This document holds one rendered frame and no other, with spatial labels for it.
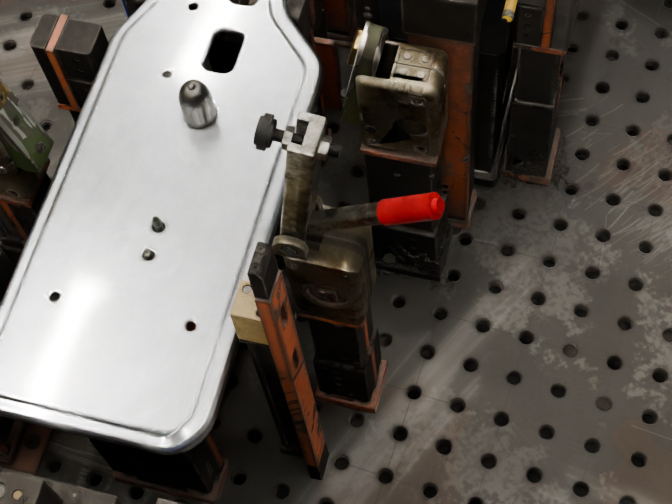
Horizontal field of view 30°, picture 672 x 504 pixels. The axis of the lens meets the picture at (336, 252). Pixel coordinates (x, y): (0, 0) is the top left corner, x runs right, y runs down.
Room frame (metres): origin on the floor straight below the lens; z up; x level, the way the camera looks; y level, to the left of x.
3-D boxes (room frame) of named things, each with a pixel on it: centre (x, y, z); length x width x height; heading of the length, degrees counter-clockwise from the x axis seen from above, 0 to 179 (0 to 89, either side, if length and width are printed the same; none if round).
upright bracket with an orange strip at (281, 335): (0.42, 0.05, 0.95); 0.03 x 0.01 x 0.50; 157
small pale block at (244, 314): (0.45, 0.07, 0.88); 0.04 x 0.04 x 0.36; 67
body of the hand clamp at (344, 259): (0.51, 0.01, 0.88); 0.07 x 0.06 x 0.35; 67
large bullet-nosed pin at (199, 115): (0.69, 0.11, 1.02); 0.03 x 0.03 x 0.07
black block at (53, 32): (0.82, 0.24, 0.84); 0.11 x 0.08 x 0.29; 67
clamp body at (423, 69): (0.66, -0.09, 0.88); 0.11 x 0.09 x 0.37; 67
